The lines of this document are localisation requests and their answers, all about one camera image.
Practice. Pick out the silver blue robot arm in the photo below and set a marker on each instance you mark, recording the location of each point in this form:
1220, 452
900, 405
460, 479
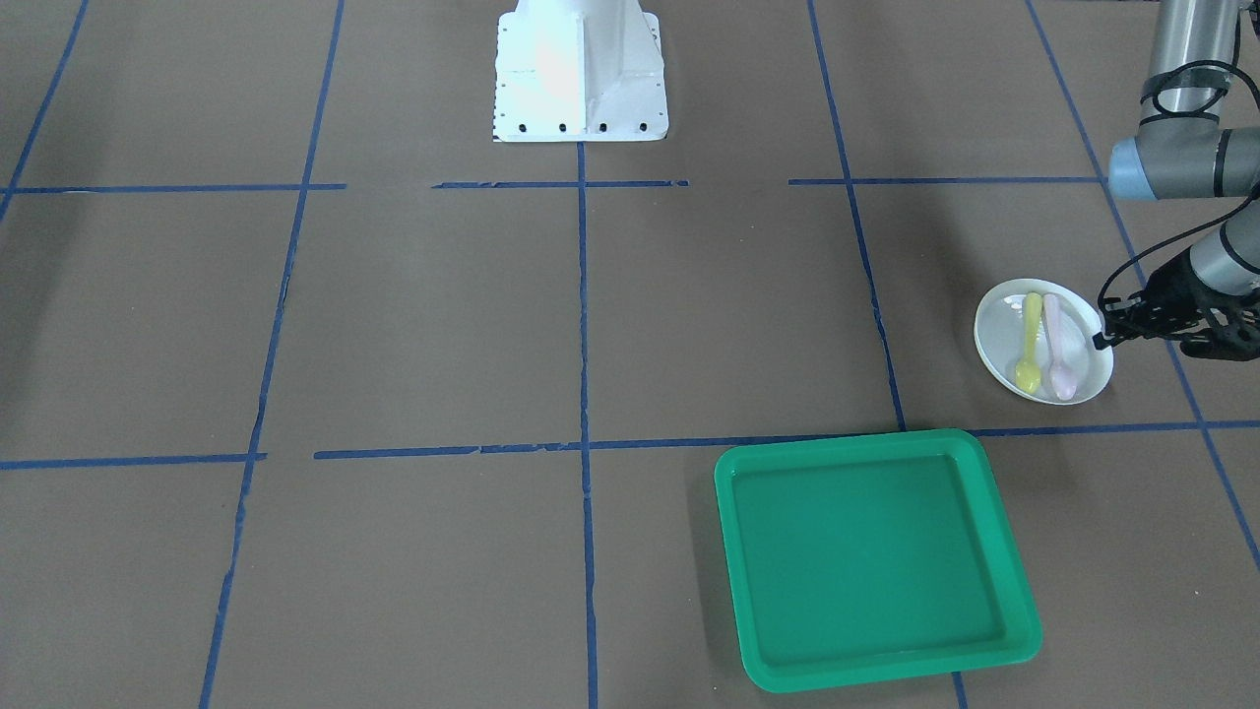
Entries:
1182, 151

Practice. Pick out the yellow plastic spoon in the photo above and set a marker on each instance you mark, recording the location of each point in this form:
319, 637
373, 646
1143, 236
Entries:
1027, 372

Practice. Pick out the white camera pillar mount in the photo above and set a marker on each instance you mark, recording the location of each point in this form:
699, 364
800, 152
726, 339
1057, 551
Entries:
579, 71

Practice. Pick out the green plastic tray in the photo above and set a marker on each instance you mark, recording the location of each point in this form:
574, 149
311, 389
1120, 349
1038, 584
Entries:
869, 559

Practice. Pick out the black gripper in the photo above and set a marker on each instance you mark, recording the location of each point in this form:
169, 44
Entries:
1168, 292

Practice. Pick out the pink plastic spoon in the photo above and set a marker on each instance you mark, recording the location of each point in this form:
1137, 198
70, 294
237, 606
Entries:
1061, 377

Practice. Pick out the white round plate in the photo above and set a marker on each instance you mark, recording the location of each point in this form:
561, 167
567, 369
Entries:
997, 338

